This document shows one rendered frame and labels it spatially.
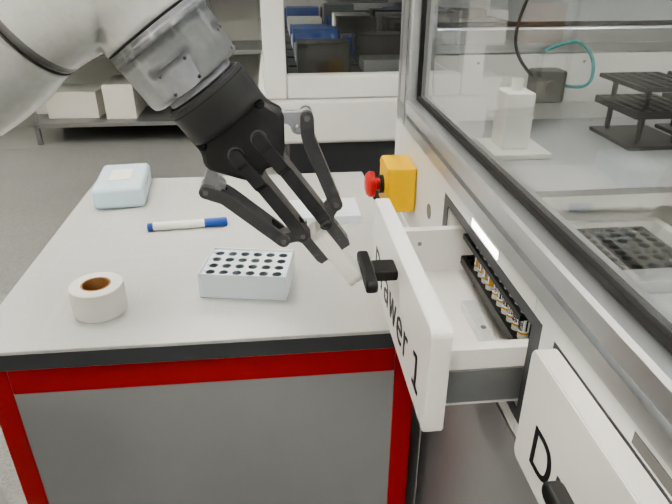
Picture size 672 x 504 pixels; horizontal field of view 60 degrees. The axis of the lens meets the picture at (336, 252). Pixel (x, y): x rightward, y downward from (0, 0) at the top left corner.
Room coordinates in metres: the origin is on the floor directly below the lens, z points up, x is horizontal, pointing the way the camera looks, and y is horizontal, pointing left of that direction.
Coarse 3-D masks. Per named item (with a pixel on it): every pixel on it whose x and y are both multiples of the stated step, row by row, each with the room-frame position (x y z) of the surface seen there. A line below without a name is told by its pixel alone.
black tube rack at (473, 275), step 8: (464, 256) 0.62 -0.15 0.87; (472, 256) 0.62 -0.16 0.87; (464, 264) 0.61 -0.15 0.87; (472, 264) 0.61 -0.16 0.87; (472, 272) 0.58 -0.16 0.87; (472, 280) 0.57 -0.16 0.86; (480, 280) 0.56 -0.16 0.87; (480, 288) 0.55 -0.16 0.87; (488, 296) 0.53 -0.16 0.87; (488, 304) 0.52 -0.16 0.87; (496, 312) 0.50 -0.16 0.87; (496, 320) 0.50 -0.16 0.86; (504, 320) 0.48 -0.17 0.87; (504, 328) 0.47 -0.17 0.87; (512, 336) 0.46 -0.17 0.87; (528, 336) 0.46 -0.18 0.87
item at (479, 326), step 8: (464, 304) 0.55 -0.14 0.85; (472, 304) 0.55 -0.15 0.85; (464, 312) 0.54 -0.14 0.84; (472, 312) 0.53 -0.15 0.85; (480, 312) 0.53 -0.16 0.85; (472, 320) 0.52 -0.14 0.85; (480, 320) 0.52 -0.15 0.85; (472, 328) 0.51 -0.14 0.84; (480, 328) 0.50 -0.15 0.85; (488, 328) 0.50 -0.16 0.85; (480, 336) 0.49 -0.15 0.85; (488, 336) 0.49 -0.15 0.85
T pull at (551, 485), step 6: (546, 486) 0.25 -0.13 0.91; (552, 486) 0.24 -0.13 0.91; (558, 486) 0.24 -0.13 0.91; (564, 486) 0.25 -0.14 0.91; (546, 492) 0.24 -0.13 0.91; (552, 492) 0.24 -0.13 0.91; (558, 492) 0.24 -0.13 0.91; (564, 492) 0.24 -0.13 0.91; (546, 498) 0.24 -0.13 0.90; (552, 498) 0.24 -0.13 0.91; (558, 498) 0.24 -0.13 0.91; (564, 498) 0.24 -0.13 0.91; (570, 498) 0.24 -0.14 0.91
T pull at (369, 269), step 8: (360, 256) 0.54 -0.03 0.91; (368, 256) 0.54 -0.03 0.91; (360, 264) 0.53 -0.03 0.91; (368, 264) 0.52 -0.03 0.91; (376, 264) 0.52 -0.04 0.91; (384, 264) 0.52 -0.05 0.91; (392, 264) 0.52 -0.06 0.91; (368, 272) 0.51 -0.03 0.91; (376, 272) 0.51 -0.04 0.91; (384, 272) 0.51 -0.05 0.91; (392, 272) 0.51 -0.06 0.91; (368, 280) 0.49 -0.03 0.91; (376, 280) 0.49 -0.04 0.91; (384, 280) 0.51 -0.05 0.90; (392, 280) 0.51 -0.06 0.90; (368, 288) 0.48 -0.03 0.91; (376, 288) 0.48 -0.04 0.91
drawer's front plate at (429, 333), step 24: (384, 216) 0.61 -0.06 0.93; (384, 240) 0.59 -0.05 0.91; (408, 240) 0.55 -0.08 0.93; (408, 264) 0.49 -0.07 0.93; (408, 288) 0.47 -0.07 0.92; (432, 288) 0.45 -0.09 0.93; (384, 312) 0.57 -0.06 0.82; (408, 312) 0.46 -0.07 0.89; (432, 312) 0.41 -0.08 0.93; (408, 336) 0.45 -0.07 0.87; (432, 336) 0.38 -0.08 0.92; (408, 360) 0.45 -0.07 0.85; (432, 360) 0.38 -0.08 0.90; (408, 384) 0.44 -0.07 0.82; (432, 384) 0.38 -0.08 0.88; (432, 408) 0.38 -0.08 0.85
